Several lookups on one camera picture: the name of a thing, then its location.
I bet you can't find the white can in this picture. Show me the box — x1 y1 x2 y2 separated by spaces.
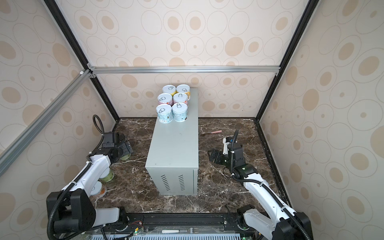
156 104 174 124

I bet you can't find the pink can front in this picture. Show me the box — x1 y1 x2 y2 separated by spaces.
158 93 174 107

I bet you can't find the pink can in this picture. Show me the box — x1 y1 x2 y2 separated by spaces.
173 93 188 105
158 93 174 107

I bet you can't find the grey green can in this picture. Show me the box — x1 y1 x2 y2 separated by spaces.
172 103 188 123

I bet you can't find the yellow can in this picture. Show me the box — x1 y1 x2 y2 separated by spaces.
176 84 191 100
162 85 177 96

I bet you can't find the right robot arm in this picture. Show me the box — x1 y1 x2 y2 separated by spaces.
208 130 314 240

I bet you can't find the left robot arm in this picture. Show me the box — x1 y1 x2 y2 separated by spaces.
46 115 134 240

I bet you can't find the orange can lower left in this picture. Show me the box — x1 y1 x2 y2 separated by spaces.
91 181 107 198

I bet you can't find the grey metal cabinet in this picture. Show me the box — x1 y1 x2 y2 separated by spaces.
146 89 199 195

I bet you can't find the horizontal aluminium bar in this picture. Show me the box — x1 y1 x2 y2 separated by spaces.
91 66 280 74

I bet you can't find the diagonal aluminium bar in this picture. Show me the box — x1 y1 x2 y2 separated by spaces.
1 69 91 175

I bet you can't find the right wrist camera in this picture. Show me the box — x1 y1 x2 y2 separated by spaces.
223 137 233 155

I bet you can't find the pink handled tool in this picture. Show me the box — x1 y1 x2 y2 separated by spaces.
205 130 222 135

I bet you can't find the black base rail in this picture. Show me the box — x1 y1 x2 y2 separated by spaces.
92 213 267 240

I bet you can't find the white handled fork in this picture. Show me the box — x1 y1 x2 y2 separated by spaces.
162 227 199 234

